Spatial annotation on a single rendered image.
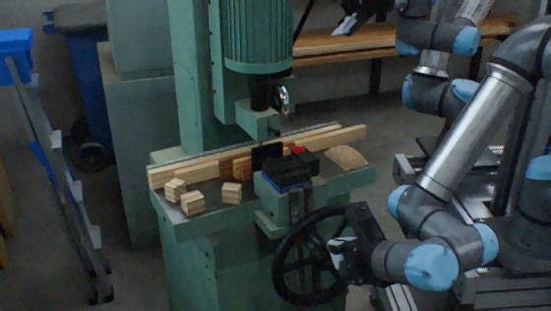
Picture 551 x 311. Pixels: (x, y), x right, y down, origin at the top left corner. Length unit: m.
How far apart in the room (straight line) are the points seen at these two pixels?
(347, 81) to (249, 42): 3.08
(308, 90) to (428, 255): 3.38
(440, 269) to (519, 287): 0.58
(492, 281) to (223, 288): 0.68
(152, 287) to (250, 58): 1.44
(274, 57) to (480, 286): 0.76
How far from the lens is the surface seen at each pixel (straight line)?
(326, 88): 4.23
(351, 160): 1.47
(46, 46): 3.71
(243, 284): 1.46
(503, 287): 1.43
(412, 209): 1.02
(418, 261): 0.88
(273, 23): 1.25
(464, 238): 0.96
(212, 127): 1.57
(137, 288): 2.46
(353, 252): 1.05
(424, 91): 1.74
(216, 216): 1.29
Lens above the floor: 1.63
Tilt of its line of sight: 28 degrees down
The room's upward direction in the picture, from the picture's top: straight up
